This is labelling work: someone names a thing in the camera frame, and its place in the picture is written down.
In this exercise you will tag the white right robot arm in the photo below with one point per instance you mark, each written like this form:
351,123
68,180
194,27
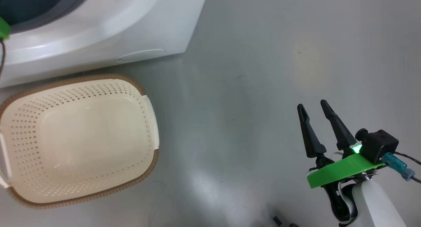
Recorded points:
378,204

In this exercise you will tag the grey rubber door gasket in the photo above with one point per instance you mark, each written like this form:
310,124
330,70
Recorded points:
70,6

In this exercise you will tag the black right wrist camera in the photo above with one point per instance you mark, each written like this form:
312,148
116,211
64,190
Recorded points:
380,144

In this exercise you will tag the round white filter cover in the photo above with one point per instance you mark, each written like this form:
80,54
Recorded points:
141,55

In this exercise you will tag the small black robot base part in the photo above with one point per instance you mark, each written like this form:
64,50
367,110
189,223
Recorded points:
279,221

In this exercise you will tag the white front-load washing machine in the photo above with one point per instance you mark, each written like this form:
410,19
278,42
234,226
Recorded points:
131,23

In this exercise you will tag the cream perforated laundry basket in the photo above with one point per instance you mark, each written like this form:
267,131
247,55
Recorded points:
82,138

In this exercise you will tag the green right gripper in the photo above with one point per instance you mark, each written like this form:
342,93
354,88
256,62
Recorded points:
342,171

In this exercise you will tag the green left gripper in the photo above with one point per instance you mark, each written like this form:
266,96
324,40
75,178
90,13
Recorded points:
4,29

